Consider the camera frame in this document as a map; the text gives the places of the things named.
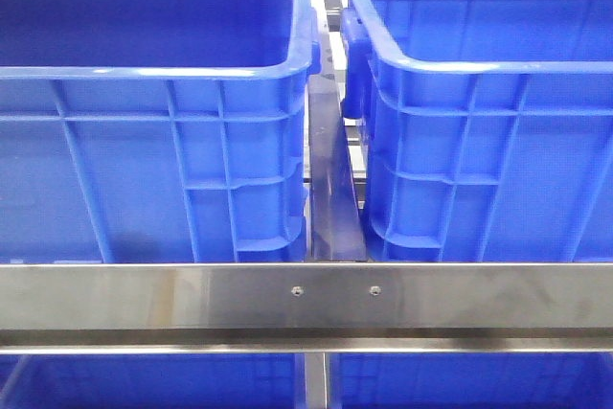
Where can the steel rack centre divider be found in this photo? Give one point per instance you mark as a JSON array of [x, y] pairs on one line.
[[336, 232]]

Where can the blue crate front left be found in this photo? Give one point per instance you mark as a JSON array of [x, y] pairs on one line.
[[137, 131]]

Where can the blue crate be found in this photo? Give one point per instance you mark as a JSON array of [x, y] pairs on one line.
[[471, 380], [487, 126], [233, 380], [137, 131]]

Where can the blue crate front right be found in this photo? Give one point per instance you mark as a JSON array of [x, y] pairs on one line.
[[487, 126]]

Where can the blue crate lower right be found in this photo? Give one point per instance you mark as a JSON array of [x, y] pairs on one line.
[[471, 380]]

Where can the blue crate lower left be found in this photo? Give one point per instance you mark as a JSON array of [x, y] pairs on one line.
[[233, 380]]

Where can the steel rack front rail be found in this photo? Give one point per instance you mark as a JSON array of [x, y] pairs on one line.
[[306, 307]]

